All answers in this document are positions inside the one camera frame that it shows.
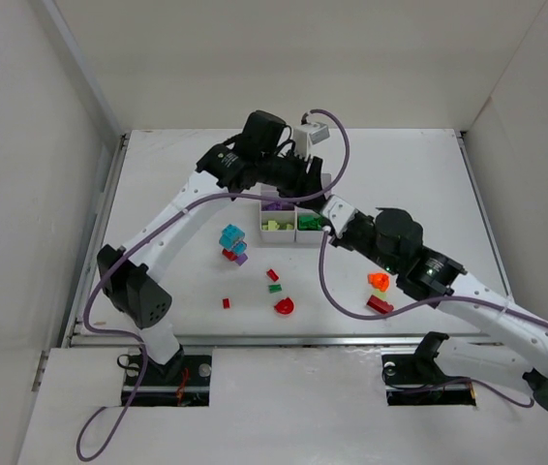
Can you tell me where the red brick under cyan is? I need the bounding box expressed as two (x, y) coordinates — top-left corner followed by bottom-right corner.
(222, 249), (237, 262)

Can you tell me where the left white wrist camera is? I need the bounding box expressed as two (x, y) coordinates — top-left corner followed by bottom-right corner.
(292, 122), (330, 159)

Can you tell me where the purple lego plate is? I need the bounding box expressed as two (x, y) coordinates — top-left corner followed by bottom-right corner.
(260, 201), (295, 211)

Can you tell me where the white divided sorting container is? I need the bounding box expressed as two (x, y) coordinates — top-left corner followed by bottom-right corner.
(259, 184), (322, 247)

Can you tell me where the small red lego brick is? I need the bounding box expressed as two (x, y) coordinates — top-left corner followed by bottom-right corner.
(266, 269), (280, 282)

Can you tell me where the orange lego piece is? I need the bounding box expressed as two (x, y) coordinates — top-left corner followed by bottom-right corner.
(367, 272), (390, 293)

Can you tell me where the pale lime lego brick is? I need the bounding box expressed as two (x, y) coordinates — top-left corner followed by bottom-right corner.
(372, 289), (387, 301)

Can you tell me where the metal rail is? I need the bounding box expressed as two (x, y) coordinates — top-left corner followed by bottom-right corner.
(94, 129), (509, 346)

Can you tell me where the small green lego piece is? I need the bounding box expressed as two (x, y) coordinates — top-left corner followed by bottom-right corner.
(268, 284), (282, 294)

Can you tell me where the small purple lego brick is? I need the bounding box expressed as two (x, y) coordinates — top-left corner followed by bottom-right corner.
(235, 254), (248, 266)

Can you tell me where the lime green lego brick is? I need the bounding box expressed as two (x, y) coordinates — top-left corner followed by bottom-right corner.
(262, 220), (281, 232)

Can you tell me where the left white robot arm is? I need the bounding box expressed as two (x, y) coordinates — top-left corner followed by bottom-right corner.
(97, 110), (329, 379)

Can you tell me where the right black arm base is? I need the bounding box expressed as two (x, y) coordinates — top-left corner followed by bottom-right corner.
(381, 331), (476, 407)

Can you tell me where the large red lego brick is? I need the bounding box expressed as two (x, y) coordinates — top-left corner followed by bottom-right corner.
(366, 295), (394, 317)

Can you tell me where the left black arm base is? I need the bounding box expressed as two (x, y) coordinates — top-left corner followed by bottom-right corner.
(116, 349), (212, 408)

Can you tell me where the red round lego piece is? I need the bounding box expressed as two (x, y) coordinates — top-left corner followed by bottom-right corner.
(274, 297), (295, 316)

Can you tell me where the cyan lego block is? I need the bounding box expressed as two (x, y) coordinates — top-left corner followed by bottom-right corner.
(219, 224), (247, 256)

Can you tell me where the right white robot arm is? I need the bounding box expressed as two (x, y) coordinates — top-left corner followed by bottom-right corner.
(322, 200), (548, 412)

